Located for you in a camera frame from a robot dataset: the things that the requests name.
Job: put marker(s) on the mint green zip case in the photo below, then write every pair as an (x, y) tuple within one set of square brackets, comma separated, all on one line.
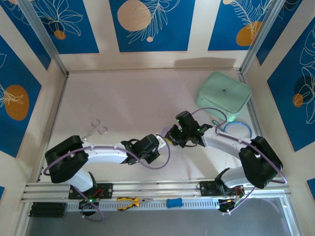
[(224, 86)]

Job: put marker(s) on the aluminium frame post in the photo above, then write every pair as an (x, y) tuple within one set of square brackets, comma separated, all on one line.
[(264, 29), (41, 29)]

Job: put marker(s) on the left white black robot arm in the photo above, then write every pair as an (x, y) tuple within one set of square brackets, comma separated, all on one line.
[(64, 159)]

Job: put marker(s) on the aluminium mounting rail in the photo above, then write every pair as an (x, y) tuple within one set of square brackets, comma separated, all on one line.
[(157, 186)]

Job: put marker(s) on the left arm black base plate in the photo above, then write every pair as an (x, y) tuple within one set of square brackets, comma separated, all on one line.
[(105, 190)]

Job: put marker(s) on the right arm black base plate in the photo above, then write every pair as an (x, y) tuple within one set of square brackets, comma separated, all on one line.
[(208, 188)]

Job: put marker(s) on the metal surgical scissors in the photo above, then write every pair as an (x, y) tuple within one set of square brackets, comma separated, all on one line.
[(93, 132)]

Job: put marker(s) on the blue floral wall poster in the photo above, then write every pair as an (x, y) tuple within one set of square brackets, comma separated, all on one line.
[(283, 98), (24, 73), (24, 37), (275, 37), (221, 24), (81, 37), (172, 37)]

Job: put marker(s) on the blue tube stethoscope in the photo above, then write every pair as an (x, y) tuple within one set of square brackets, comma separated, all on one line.
[(237, 122)]

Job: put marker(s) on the black ribbed box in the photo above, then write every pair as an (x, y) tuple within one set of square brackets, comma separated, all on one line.
[(48, 210)]

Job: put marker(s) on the aluminium side rail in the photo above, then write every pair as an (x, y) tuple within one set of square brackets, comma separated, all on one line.
[(58, 103), (254, 115)]

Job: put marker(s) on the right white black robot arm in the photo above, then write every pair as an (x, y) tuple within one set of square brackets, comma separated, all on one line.
[(261, 164)]

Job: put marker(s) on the blue bone-shaped foam block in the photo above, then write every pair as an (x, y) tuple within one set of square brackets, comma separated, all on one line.
[(174, 202)]

